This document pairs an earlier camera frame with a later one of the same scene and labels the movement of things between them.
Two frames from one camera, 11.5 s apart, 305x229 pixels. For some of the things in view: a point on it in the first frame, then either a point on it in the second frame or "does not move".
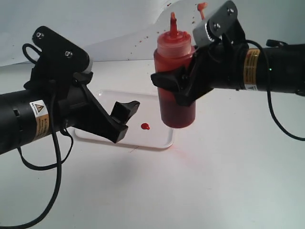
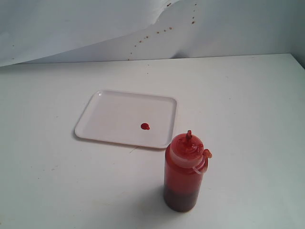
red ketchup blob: (145, 126) does not move
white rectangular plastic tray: (145, 127) does not move
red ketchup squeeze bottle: (174, 50) → (186, 160)
